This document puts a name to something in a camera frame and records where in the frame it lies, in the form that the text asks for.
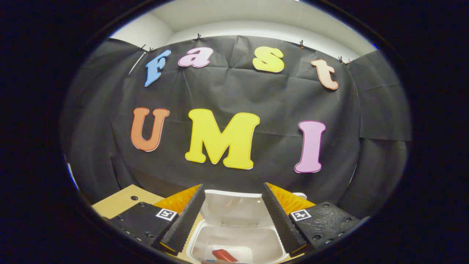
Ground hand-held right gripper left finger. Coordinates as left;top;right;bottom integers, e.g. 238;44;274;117
108;183;206;256

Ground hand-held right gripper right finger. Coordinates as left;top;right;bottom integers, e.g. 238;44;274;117
261;182;361;257

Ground white desktop garbage bin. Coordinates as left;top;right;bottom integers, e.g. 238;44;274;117
186;189;308;264

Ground red pop can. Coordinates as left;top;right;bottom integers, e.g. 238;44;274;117
212;249;239;263

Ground wooden desktop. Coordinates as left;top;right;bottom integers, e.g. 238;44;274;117
92;184;306;264

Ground black backdrop cloth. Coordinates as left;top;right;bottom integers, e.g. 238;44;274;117
60;35;413;220

